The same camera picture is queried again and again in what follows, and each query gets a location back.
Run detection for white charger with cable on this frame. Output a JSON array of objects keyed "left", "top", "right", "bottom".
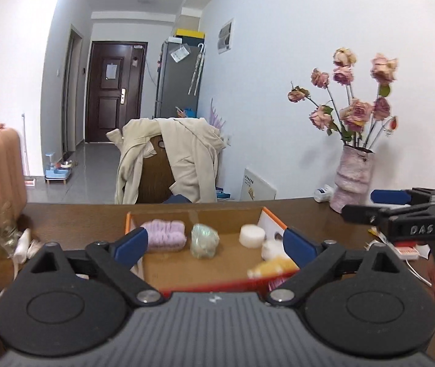
[{"left": 13, "top": 229, "right": 43, "bottom": 264}]

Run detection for white board against wall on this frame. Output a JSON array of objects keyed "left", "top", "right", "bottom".
[{"left": 240, "top": 168, "right": 277, "bottom": 201}]

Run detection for dark brown entrance door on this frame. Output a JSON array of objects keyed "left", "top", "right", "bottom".
[{"left": 85, "top": 41, "right": 148, "bottom": 143}]

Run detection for grey refrigerator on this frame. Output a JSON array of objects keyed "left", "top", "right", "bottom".
[{"left": 153, "top": 37, "right": 204, "bottom": 118}]

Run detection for white umbrella on refrigerator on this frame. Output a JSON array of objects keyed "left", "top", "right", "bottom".
[{"left": 187, "top": 43, "right": 206, "bottom": 96}]

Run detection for red black small box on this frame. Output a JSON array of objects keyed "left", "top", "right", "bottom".
[{"left": 392, "top": 243, "right": 420, "bottom": 261}]

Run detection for beige coat on chair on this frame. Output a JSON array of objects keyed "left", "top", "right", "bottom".
[{"left": 106, "top": 118, "right": 226, "bottom": 205}]

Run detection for pale green soft ball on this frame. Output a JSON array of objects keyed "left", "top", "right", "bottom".
[{"left": 190, "top": 224, "right": 220, "bottom": 258}]

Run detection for yellow box on refrigerator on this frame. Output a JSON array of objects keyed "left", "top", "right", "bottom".
[{"left": 174, "top": 28, "right": 205, "bottom": 39}]

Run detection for dried pink rose bouquet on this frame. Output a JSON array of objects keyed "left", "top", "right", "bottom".
[{"left": 287, "top": 47, "right": 399, "bottom": 152}]

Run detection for orange red cardboard box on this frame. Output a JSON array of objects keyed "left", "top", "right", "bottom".
[{"left": 125, "top": 206, "right": 299, "bottom": 296}]

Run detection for brown wooden chair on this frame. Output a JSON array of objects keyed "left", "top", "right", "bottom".
[{"left": 137, "top": 135, "right": 174, "bottom": 204}]

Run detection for pink textured vase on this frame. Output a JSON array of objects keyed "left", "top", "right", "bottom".
[{"left": 329, "top": 145, "right": 375, "bottom": 213}]

